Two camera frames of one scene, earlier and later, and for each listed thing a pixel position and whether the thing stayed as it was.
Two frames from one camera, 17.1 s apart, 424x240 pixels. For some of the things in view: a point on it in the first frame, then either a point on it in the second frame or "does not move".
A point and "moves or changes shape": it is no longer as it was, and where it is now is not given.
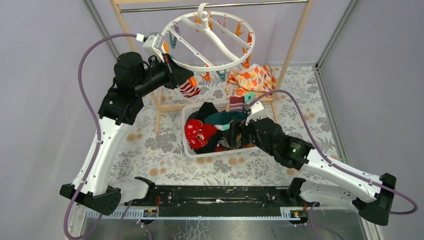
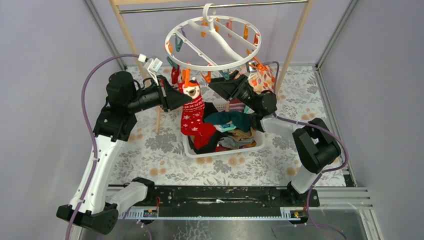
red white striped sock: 188,90 moves or changes shape
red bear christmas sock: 197,134 moves or changes shape
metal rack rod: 184,7 does not move
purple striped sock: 236,104 does not move
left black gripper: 171,73 → 163,97
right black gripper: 236,127 → 228,87
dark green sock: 225,118 does not move
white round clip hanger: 208,41 does not move
